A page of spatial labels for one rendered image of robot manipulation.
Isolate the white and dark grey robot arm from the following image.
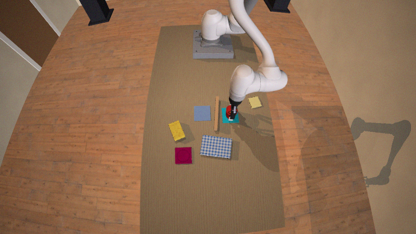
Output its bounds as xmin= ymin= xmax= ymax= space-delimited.
xmin=195 ymin=0 xmax=288 ymax=101

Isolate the yellow sponge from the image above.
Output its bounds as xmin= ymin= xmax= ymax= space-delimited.
xmin=169 ymin=121 xmax=185 ymax=141

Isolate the red cup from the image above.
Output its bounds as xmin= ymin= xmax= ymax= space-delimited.
xmin=226 ymin=105 xmax=231 ymax=118

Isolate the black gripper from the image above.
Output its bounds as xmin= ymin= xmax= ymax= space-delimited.
xmin=229 ymin=97 xmax=242 ymax=121

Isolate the dark red square coaster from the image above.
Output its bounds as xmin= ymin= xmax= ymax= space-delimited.
xmin=175 ymin=147 xmax=192 ymax=164

